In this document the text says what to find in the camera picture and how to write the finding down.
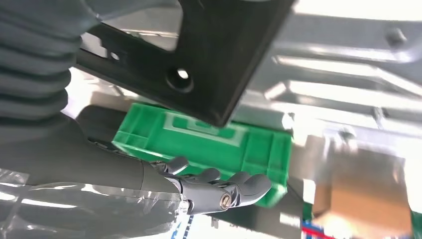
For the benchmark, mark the stamped sheet metal panel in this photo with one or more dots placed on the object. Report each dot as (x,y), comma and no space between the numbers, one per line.
(329,82)

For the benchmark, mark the brown cardboard box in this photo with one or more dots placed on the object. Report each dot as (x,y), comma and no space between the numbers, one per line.
(362,198)

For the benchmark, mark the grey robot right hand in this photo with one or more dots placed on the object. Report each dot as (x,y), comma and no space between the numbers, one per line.
(82,171)

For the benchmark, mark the green plastic crate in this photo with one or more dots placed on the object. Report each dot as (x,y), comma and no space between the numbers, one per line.
(197,145)

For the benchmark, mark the stainless steel workbench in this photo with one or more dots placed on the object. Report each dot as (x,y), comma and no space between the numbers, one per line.
(95,97)

